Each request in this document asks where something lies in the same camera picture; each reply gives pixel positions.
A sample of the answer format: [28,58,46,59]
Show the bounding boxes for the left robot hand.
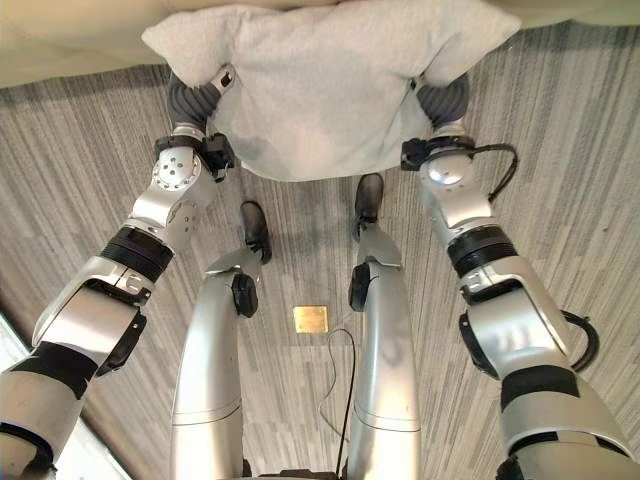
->
[168,63,237,135]

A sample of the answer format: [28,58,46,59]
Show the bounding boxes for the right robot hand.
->
[408,69,472,132]

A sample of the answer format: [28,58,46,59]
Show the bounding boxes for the light grey cushion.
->
[141,0,523,182]

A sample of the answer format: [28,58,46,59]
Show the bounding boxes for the right dark robot foot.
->
[353,172,385,224]

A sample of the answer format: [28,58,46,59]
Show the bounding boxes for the dark robot foot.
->
[353,172,385,224]
[239,200,274,265]

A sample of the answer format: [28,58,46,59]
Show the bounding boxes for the left dark robot foot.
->
[239,200,274,265]

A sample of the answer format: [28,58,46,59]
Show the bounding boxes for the right silver robot leg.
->
[345,222,422,480]

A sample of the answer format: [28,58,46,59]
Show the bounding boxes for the silver robot leg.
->
[170,248,264,480]
[345,222,422,480]

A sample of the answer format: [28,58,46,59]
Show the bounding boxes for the brass floor socket plate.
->
[292,306,330,334]

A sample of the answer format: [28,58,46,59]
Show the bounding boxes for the left silver robot leg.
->
[170,248,264,480]

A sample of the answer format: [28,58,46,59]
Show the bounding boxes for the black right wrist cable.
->
[469,143,519,204]

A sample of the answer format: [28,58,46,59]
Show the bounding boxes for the black right elbow cable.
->
[559,309,600,372]

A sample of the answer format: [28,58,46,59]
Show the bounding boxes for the black tether cable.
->
[319,328,357,474]

